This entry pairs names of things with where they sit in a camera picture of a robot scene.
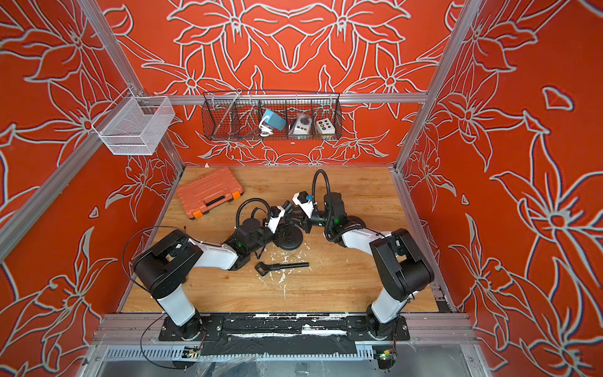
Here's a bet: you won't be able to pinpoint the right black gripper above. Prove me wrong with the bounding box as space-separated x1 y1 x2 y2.
286 207 336 237

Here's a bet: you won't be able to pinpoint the black mic clip pole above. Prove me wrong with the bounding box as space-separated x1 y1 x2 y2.
280 200 296 232
254 262 309 276

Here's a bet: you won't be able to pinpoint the black round stand base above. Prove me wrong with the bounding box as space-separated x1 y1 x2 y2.
273 226 303 251

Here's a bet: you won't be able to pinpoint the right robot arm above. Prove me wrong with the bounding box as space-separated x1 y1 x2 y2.
294 169 435 339

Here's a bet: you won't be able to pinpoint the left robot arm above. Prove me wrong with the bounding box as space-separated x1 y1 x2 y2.
133 198 285 340

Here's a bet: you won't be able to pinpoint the orange plastic tool case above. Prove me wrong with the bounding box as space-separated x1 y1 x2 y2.
176 167 244 220

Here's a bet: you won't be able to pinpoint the white button box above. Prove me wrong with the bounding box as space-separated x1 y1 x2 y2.
314 118 336 138

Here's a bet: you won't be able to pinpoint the white device black knobs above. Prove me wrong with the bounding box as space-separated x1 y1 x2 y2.
289 114 312 137

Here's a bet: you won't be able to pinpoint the teal box in basket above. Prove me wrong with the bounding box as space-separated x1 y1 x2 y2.
260 109 287 130

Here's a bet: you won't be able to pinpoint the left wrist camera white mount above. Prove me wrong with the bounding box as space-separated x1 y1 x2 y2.
267 206 285 234

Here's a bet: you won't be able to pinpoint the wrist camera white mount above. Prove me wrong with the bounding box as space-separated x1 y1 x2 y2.
293 191 315 218
267 206 285 234

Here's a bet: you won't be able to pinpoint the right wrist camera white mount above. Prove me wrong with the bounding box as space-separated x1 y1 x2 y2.
293 191 315 218

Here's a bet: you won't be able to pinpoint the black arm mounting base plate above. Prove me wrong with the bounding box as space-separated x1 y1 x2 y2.
159 314 410 360

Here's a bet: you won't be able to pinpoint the black wire wall basket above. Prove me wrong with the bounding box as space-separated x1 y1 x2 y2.
202 90 343 141

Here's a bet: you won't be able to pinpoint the clear plastic wall bin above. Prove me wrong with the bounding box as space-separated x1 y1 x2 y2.
92 97 175 156

